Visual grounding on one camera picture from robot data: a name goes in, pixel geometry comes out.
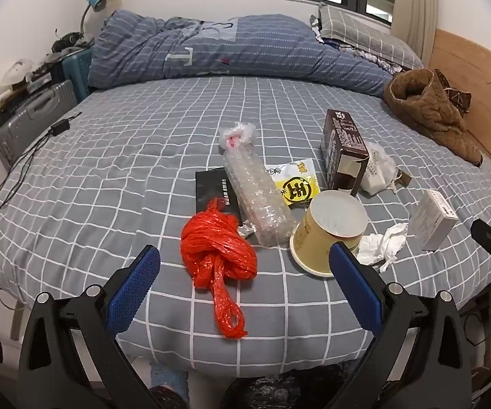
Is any small clear plastic bag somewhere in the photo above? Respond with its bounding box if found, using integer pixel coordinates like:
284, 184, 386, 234
219, 122, 257, 152

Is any grey checked pillow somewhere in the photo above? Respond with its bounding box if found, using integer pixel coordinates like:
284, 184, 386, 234
316, 2, 424, 71

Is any blue striped quilt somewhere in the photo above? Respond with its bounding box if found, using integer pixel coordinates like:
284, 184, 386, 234
88, 9, 393, 96

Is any black trash bag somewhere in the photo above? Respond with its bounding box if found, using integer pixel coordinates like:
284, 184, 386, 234
224, 364, 357, 409

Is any yellow paper cup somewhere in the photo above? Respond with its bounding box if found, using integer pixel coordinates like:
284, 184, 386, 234
289, 190, 370, 277

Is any small white box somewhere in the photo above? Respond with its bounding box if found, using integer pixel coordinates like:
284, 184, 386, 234
407, 188, 459, 251

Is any black charger with cable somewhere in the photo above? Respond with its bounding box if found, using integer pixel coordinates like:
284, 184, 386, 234
0, 111, 83, 216

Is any blue desk lamp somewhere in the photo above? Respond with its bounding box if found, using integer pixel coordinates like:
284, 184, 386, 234
80, 0, 106, 37

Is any white plastic bag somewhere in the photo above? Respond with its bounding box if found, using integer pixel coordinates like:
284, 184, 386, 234
358, 140, 400, 194

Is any dark clutter pile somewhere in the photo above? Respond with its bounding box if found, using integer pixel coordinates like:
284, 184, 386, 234
51, 30, 95, 54

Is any brown carton box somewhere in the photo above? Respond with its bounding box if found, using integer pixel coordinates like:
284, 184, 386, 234
320, 109, 371, 192

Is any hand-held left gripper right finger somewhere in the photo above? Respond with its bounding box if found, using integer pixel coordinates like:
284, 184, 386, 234
328, 241, 472, 409

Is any brown fleece coat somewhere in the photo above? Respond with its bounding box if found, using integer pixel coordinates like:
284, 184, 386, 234
383, 68, 484, 167

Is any teal suitcase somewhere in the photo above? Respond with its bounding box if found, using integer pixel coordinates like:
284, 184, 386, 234
60, 47, 95, 103

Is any white plastic item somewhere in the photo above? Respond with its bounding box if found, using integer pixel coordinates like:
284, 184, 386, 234
0, 59, 35, 94

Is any clear bubble wrap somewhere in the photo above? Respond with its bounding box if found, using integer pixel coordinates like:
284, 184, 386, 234
223, 142, 297, 248

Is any blue white patterned cloth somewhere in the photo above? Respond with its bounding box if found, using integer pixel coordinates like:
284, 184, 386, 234
339, 43, 412, 75

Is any red plastic bag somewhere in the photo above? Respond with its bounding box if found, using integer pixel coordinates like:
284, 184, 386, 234
180, 197, 258, 340

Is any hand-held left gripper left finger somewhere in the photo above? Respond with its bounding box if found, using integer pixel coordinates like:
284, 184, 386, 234
17, 245, 161, 409

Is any black packet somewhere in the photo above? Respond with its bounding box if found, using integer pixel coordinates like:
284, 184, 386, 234
195, 167, 246, 226

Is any white tissue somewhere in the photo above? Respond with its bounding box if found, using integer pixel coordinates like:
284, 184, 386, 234
356, 222, 409, 273

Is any grey suitcase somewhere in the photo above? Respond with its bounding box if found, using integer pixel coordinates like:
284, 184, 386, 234
0, 79, 78, 171

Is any grey checked bed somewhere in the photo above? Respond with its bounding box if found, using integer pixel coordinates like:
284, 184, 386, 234
0, 74, 491, 376

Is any yellow white snack wrapper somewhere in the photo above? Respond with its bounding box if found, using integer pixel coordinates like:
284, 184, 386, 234
268, 160, 323, 206

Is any wooden headboard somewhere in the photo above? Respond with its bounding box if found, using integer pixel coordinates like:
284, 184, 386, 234
427, 29, 491, 197

